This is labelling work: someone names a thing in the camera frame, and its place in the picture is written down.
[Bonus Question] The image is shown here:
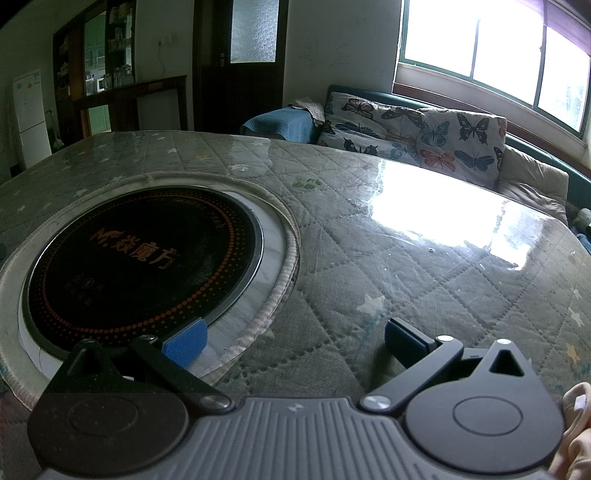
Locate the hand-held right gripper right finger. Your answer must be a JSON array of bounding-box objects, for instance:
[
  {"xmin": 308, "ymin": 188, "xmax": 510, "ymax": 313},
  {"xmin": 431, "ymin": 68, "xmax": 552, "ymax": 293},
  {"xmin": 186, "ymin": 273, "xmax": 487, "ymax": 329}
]
[{"xmin": 360, "ymin": 318, "xmax": 543, "ymax": 412}]

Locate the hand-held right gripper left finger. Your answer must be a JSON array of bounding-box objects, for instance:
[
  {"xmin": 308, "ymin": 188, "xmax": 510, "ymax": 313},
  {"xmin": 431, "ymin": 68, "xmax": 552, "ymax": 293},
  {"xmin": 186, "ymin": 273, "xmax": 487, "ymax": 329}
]
[{"xmin": 46, "ymin": 318, "xmax": 234, "ymax": 411}]

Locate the black round induction cooktop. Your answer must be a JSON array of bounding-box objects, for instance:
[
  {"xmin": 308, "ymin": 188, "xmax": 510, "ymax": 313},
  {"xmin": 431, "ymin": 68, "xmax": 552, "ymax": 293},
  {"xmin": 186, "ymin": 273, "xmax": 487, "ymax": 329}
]
[{"xmin": 22, "ymin": 185, "xmax": 265, "ymax": 360}]

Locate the beige pillow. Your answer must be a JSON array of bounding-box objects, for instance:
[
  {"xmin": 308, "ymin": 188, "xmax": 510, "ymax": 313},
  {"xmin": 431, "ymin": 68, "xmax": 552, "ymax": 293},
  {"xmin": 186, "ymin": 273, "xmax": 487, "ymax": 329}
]
[{"xmin": 498, "ymin": 145, "xmax": 570, "ymax": 225}]

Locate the square butterfly print pillow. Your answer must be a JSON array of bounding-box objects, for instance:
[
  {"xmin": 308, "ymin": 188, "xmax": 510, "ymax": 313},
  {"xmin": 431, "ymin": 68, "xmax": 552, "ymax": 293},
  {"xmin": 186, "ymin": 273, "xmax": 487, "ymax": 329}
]
[{"xmin": 416, "ymin": 108, "xmax": 508, "ymax": 186}]

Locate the long butterfly print pillow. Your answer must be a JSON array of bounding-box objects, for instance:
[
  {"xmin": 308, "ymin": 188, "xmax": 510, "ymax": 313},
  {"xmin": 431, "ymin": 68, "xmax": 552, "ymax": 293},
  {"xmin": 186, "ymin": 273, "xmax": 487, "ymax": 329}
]
[{"xmin": 318, "ymin": 91, "xmax": 426, "ymax": 163}]

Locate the blue quilted blanket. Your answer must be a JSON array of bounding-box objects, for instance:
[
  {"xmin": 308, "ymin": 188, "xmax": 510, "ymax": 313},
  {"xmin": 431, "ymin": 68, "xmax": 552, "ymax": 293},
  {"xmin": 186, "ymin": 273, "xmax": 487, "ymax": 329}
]
[{"xmin": 241, "ymin": 107, "xmax": 317, "ymax": 144}]

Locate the teal sofa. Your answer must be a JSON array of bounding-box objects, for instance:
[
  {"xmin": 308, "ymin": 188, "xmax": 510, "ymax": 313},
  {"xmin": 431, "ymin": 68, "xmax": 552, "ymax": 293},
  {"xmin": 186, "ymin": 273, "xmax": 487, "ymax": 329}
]
[{"xmin": 241, "ymin": 84, "xmax": 591, "ymax": 228}]

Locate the white crumpled cloth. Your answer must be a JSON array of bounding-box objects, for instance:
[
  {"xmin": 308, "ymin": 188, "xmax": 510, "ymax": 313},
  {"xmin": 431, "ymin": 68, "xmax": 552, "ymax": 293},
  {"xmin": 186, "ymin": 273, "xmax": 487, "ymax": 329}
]
[{"xmin": 288, "ymin": 97, "xmax": 327, "ymax": 125}]

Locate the dark wooden shelf cabinet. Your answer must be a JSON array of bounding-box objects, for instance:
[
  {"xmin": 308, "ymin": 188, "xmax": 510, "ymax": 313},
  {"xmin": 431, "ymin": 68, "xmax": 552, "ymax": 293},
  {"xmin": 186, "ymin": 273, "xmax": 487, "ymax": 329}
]
[{"xmin": 52, "ymin": 0, "xmax": 188, "ymax": 139}]

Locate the dark wooden door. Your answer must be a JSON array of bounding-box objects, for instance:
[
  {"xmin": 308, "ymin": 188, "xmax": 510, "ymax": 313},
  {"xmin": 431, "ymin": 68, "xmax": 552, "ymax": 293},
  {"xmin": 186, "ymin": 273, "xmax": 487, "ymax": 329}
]
[{"xmin": 194, "ymin": 0, "xmax": 288, "ymax": 136}]

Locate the white refrigerator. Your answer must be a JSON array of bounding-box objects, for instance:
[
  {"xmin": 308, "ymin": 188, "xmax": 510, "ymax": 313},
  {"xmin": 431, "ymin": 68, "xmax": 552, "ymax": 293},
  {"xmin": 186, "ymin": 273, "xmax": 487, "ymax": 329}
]
[{"xmin": 11, "ymin": 69, "xmax": 52, "ymax": 169}]

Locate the green framed window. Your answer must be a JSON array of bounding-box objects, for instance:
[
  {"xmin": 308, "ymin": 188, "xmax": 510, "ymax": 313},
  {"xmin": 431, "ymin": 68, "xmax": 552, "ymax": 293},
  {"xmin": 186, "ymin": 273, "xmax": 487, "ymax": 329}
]
[{"xmin": 392, "ymin": 0, "xmax": 591, "ymax": 139}]

